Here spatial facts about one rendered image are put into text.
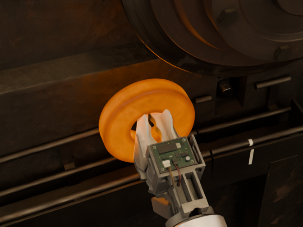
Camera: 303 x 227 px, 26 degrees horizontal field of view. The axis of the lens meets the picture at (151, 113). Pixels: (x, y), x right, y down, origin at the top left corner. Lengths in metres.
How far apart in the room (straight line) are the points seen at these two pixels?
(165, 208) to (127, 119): 0.15
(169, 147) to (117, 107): 0.11
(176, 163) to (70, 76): 0.25
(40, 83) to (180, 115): 0.23
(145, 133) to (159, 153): 0.07
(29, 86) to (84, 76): 0.09
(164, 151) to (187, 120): 0.14
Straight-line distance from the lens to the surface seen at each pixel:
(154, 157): 0.93
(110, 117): 1.00
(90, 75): 1.07
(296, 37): 0.93
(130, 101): 0.99
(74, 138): 1.14
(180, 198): 0.93
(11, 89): 1.06
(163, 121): 1.01
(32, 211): 1.12
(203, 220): 0.90
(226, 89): 1.22
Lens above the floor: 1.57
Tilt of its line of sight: 45 degrees down
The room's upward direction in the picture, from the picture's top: straight up
